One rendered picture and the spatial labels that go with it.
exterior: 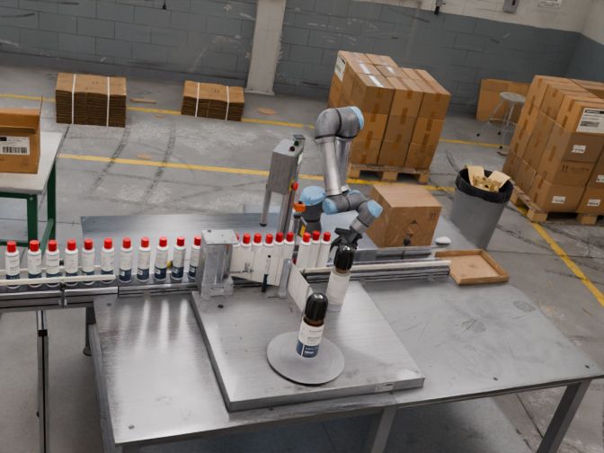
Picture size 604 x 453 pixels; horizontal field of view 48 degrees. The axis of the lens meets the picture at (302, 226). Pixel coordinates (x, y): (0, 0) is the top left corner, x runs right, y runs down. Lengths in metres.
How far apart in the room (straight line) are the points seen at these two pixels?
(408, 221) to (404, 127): 2.94
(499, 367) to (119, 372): 1.57
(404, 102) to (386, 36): 2.29
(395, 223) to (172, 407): 1.59
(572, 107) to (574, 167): 0.54
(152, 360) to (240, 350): 0.34
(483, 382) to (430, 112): 3.88
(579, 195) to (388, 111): 1.88
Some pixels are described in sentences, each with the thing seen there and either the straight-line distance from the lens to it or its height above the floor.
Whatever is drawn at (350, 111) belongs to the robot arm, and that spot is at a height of 1.58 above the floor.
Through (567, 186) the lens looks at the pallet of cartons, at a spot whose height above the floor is 0.39.
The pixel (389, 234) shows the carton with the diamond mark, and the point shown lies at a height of 0.96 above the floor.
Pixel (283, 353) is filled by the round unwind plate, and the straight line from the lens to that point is 2.71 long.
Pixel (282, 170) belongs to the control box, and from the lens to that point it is 2.94.
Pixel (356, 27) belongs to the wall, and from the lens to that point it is 8.41.
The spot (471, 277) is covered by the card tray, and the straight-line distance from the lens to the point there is 3.65.
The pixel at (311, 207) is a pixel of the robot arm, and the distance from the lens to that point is 3.32.
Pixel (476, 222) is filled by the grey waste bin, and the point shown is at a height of 0.33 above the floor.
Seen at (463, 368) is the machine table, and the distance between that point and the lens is 3.01.
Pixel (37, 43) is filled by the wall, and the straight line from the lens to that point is 8.38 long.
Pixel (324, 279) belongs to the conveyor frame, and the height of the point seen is 0.86.
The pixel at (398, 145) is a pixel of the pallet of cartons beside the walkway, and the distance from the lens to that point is 6.49.
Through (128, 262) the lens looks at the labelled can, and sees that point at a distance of 2.95.
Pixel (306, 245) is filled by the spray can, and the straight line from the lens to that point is 3.12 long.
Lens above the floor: 2.60
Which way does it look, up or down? 28 degrees down
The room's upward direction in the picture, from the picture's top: 11 degrees clockwise
